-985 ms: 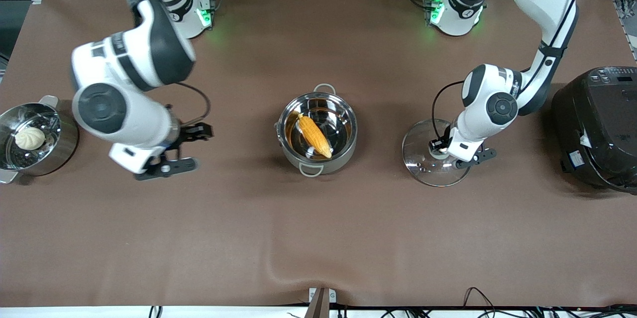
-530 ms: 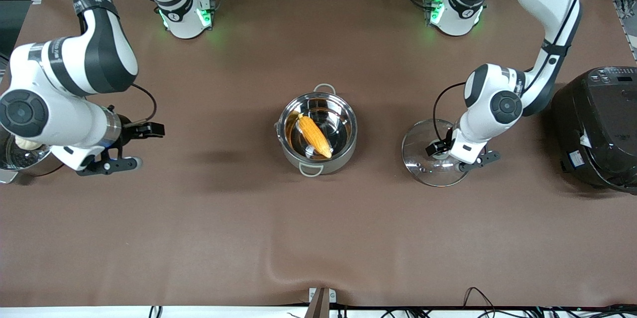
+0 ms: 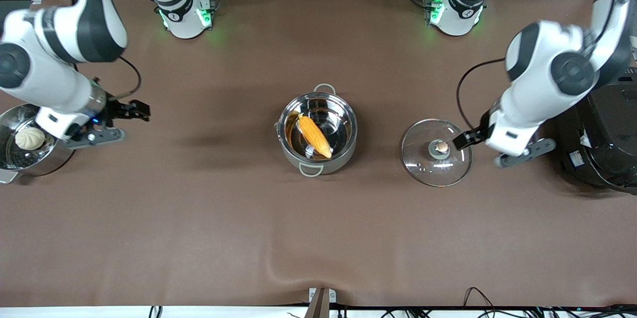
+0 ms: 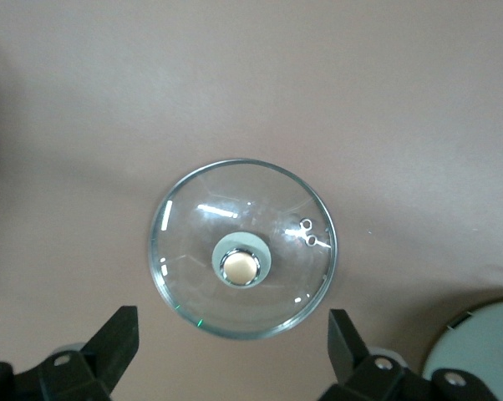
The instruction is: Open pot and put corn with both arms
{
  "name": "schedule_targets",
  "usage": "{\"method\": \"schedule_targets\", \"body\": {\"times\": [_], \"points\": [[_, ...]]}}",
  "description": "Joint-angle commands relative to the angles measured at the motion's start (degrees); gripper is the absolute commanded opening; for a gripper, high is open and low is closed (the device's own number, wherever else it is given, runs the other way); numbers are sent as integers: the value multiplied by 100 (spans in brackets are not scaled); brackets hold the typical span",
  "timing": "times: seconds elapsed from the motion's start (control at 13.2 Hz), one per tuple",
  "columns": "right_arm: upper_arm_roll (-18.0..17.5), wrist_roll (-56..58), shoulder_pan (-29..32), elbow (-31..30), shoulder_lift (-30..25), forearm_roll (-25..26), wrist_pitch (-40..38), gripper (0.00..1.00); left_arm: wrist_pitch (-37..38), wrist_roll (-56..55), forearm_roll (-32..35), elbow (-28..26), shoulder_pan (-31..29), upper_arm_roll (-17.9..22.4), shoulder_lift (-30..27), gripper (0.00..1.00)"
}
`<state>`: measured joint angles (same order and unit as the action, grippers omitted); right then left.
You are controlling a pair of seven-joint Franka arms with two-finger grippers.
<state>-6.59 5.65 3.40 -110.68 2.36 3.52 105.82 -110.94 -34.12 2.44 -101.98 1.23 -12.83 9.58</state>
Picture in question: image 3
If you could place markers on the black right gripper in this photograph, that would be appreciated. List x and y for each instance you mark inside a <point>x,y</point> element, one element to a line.
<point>115,110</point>

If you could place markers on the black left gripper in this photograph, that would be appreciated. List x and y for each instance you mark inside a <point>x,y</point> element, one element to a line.
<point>478,133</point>

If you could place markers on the glass pot lid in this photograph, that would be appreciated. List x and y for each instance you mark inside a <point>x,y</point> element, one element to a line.
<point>423,168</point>

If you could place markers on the yellow corn cob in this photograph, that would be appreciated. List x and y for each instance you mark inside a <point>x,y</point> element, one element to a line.
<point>314,135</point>

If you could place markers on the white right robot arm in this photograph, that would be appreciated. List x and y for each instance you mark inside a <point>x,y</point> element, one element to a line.
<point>89,24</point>

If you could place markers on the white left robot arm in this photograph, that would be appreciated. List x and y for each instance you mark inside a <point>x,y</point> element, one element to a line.
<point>542,84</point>

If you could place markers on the steel steamer pot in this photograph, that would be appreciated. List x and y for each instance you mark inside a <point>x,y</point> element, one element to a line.
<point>50,161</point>

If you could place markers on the steel cooking pot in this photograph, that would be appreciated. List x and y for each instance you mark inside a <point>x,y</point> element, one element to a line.
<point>338,161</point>

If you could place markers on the white steamed bun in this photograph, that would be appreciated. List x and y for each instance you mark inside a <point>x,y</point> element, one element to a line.
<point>30,138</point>

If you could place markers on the perforated steel steamer basket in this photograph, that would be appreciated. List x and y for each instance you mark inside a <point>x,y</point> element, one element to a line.
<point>12,158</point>

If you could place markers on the black rice cooker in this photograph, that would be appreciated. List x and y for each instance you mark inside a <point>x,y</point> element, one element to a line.
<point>612,158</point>

